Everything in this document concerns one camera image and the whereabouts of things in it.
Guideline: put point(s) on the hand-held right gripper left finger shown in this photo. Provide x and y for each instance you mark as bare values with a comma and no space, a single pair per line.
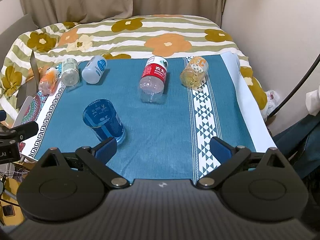
107,149

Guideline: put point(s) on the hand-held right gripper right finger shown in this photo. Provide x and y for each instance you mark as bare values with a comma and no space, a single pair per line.
221,150

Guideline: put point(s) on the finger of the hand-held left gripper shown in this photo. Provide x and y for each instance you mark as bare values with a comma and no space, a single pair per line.
23,130

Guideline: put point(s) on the yellow box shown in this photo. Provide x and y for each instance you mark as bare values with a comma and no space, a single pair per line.
11,187

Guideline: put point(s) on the grey laptop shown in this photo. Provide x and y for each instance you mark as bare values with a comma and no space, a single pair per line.
26,90

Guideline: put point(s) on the orange label plastic bottle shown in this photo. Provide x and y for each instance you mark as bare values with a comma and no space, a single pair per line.
48,80

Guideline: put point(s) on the blue patterned tablecloth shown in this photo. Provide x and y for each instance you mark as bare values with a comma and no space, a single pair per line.
162,130

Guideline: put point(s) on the white plastic bag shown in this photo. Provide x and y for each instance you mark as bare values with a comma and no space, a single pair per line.
271,98

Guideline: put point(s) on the clear bottle with green label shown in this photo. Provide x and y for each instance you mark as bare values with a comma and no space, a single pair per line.
70,73

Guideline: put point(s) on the blue jeans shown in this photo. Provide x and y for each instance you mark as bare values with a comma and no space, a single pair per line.
300,142

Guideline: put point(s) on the white bottle with blue label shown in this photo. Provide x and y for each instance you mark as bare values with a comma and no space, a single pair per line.
93,70

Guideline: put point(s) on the yellow orange plastic bottle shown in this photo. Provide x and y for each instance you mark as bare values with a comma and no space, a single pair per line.
193,72

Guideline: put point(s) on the red label plastic bottle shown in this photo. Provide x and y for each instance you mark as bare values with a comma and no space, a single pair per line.
153,80

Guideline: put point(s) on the black curved pole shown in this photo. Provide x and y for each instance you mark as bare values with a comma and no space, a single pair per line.
295,90

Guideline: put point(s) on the grey headboard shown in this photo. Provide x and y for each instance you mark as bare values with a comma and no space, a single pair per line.
12,35

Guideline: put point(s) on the white cloth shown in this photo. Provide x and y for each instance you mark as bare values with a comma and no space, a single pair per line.
313,100

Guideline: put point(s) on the floral striped blanket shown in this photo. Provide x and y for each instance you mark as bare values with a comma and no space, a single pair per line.
150,30

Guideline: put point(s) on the beige curtain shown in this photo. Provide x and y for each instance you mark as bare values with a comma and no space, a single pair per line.
75,0

